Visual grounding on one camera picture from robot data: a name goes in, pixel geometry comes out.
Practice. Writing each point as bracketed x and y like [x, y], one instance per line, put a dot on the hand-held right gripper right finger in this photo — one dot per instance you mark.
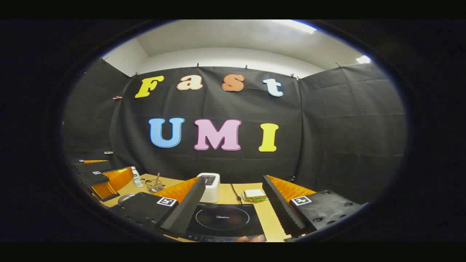
[280, 207]

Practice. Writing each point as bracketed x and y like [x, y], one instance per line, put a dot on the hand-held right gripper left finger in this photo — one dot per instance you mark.
[184, 213]

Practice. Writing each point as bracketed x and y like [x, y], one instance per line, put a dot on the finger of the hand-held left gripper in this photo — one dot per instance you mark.
[93, 167]
[113, 182]

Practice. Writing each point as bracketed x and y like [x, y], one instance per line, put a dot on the black induction cooktop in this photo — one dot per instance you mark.
[251, 225]

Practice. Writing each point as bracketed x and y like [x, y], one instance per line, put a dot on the white drink bottle green label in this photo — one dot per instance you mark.
[137, 179]

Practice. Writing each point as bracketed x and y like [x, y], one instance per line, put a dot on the white toaster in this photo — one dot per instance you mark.
[213, 193]

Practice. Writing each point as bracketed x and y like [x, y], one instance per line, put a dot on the small white plate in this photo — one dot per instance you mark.
[244, 197]

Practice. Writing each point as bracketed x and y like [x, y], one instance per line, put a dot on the wooden stick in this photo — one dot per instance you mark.
[157, 179]

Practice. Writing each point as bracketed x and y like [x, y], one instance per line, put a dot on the small ceiling light panel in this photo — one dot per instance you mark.
[363, 59]

